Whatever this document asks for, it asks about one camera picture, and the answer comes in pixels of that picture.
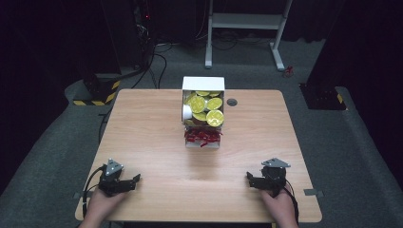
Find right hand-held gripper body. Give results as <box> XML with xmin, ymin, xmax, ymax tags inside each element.
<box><xmin>259</xmin><ymin>157</ymin><xmax>292</xmax><ymax>198</ymax></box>

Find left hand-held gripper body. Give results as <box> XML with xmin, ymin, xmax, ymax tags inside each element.
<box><xmin>97</xmin><ymin>158</ymin><xmax>128</xmax><ymax>198</ymax></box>

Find person's right hand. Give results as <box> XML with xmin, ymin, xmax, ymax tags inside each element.
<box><xmin>259</xmin><ymin>188</ymin><xmax>299</xmax><ymax>225</ymax></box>

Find grey tape piece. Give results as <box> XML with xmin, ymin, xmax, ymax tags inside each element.
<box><xmin>303</xmin><ymin>188</ymin><xmax>325</xmax><ymax>198</ymax></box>

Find pile of yellow-lidded cups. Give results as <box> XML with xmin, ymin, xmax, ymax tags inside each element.
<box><xmin>183</xmin><ymin>90</ymin><xmax>225</xmax><ymax>128</ymax></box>

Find white cup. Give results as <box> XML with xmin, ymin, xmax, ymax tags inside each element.
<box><xmin>182</xmin><ymin>104</ymin><xmax>193</xmax><ymax>121</ymax></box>

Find black base with hazard tape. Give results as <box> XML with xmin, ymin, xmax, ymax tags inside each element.
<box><xmin>72</xmin><ymin>73</ymin><xmax>123</xmax><ymax>107</ymax></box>

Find black base with yellow mark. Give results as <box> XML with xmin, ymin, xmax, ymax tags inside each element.
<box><xmin>298</xmin><ymin>82</ymin><xmax>348</xmax><ymax>111</ymax></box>

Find white cardboard box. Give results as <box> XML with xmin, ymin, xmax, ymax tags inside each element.
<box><xmin>181</xmin><ymin>75</ymin><xmax>226</xmax><ymax>128</ymax></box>

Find dark equipment rack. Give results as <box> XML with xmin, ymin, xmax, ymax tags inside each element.
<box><xmin>132</xmin><ymin>0</ymin><xmax>160</xmax><ymax>69</ymax></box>

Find white metal stand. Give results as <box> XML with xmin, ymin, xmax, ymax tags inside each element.
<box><xmin>204</xmin><ymin>0</ymin><xmax>295</xmax><ymax>72</ymax></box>

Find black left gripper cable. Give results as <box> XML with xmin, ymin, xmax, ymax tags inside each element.
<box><xmin>82</xmin><ymin>164</ymin><xmax>108</xmax><ymax>219</ymax></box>

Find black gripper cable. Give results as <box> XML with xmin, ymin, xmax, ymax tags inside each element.
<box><xmin>82</xmin><ymin>164</ymin><xmax>108</xmax><ymax>219</ymax></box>
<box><xmin>283</xmin><ymin>179</ymin><xmax>300</xmax><ymax>224</ymax></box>

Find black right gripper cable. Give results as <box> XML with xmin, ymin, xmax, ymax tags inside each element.
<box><xmin>283</xmin><ymin>179</ymin><xmax>300</xmax><ymax>224</ymax></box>

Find black floor cables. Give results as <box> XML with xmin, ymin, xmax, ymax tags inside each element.
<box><xmin>130</xmin><ymin>37</ymin><xmax>179</xmax><ymax>90</ymax></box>

